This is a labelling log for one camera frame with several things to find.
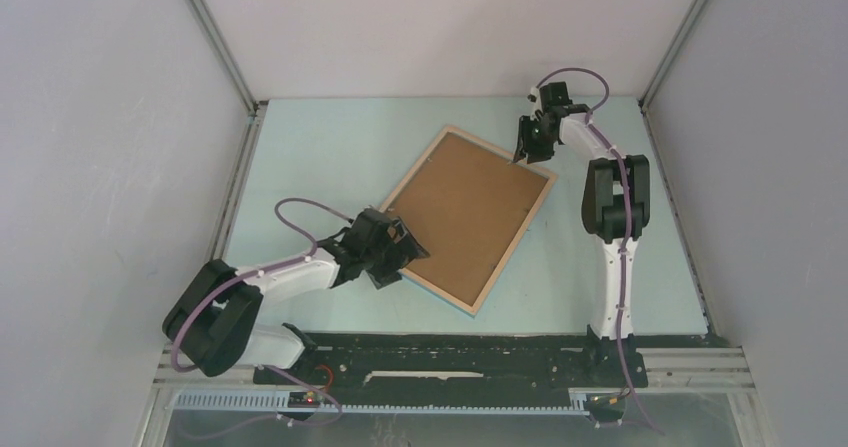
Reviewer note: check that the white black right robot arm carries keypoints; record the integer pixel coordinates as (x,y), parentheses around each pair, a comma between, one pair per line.
(615,207)

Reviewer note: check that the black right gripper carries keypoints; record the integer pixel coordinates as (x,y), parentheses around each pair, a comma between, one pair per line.
(524,145)

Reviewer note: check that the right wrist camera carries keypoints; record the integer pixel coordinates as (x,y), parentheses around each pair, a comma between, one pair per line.
(534,94)

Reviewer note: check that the right corner aluminium rail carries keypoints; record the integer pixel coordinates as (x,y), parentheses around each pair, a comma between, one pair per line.
(686,28)

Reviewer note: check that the white cable duct strip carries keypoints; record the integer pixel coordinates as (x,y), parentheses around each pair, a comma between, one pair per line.
(256,401)

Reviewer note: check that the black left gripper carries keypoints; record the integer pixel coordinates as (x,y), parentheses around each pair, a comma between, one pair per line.
(401,252)

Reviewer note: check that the brown frame backing board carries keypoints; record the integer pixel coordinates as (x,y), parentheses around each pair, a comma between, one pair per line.
(467,215)

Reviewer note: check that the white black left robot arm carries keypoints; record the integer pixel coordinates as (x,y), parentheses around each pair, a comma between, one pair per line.
(215,322)

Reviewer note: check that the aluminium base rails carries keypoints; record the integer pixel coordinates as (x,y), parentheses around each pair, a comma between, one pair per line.
(675,364)

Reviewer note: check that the wooden picture frame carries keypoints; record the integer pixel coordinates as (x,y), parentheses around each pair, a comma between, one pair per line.
(503,265)

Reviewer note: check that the corner aluminium rail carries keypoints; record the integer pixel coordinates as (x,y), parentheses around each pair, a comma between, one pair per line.
(686,28)
(220,48)

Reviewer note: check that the left corner aluminium rail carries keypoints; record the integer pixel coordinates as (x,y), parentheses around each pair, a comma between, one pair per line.
(220,48)

